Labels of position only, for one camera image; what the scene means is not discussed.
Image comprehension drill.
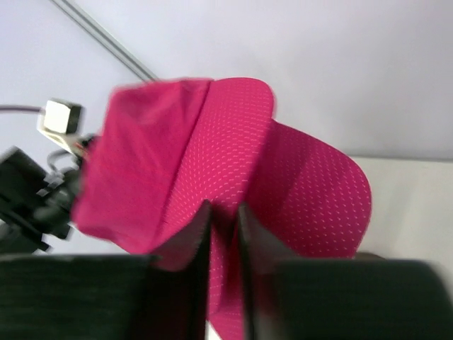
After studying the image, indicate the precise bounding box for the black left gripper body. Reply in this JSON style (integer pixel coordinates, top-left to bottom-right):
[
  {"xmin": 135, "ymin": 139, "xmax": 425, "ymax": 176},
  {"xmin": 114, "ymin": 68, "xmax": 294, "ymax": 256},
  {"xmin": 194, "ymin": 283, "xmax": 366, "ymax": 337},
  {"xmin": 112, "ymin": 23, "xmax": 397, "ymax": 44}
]
[{"xmin": 1, "ymin": 135, "xmax": 94, "ymax": 254}]

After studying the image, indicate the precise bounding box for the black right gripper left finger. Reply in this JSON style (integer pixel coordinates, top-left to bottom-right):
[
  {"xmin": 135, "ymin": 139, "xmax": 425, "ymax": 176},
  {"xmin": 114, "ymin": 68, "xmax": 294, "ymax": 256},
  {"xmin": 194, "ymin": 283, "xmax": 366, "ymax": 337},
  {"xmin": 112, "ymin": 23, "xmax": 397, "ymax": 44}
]
[{"xmin": 1, "ymin": 201, "xmax": 212, "ymax": 339}]

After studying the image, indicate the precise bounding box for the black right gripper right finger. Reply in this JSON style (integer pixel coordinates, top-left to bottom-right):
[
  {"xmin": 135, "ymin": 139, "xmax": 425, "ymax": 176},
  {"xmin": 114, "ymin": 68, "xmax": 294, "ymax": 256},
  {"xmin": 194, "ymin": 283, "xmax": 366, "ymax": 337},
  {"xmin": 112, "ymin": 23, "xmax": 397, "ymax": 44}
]
[{"xmin": 238, "ymin": 205, "xmax": 452, "ymax": 339}]

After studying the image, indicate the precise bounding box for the pink cap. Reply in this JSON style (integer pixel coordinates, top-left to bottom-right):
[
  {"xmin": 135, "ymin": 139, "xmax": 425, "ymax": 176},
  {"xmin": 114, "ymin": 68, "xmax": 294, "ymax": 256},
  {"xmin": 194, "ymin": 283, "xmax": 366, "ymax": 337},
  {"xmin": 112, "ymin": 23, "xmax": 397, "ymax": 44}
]
[
  {"xmin": 72, "ymin": 78, "xmax": 274, "ymax": 339},
  {"xmin": 246, "ymin": 122, "xmax": 372, "ymax": 258}
]

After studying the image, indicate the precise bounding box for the cream mannequin head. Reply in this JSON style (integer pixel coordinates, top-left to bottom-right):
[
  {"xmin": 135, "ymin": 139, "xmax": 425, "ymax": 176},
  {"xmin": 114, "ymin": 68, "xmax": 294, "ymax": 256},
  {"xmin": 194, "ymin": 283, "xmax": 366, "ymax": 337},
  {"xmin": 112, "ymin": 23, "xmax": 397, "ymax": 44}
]
[{"xmin": 354, "ymin": 251, "xmax": 385, "ymax": 261}]

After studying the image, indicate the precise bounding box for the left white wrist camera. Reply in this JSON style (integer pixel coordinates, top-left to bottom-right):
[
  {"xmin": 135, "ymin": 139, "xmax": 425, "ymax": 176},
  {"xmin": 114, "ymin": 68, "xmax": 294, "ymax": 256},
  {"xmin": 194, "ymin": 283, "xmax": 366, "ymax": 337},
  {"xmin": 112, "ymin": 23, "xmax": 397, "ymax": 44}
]
[{"xmin": 37, "ymin": 98, "xmax": 84, "ymax": 156}]

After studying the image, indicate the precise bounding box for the left aluminium frame post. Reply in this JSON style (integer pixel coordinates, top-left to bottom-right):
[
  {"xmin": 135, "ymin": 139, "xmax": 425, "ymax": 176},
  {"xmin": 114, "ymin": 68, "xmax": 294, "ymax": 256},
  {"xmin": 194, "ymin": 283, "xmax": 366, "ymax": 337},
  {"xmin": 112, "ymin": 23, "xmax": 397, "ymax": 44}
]
[{"xmin": 50, "ymin": 0, "xmax": 158, "ymax": 81}]

